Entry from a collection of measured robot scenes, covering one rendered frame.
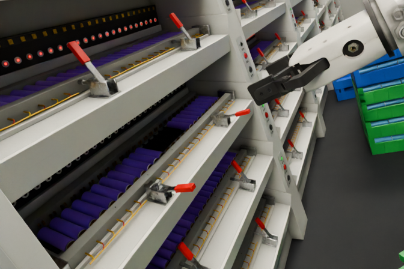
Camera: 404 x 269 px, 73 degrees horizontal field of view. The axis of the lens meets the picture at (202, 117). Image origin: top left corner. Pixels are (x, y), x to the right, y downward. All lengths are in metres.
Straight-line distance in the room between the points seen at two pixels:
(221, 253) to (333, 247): 0.50
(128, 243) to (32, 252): 0.14
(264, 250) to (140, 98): 0.58
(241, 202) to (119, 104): 0.43
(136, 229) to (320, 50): 0.35
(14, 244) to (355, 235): 0.94
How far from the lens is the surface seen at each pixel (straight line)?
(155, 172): 0.51
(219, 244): 0.64
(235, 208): 0.71
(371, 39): 0.35
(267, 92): 0.37
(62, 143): 0.36
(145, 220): 0.46
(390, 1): 0.36
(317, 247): 1.05
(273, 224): 0.92
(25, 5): 0.63
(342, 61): 0.35
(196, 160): 0.55
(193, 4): 0.79
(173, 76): 0.52
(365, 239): 1.06
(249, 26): 0.91
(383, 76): 1.27
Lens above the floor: 0.77
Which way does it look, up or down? 17 degrees down
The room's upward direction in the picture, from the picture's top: 23 degrees counter-clockwise
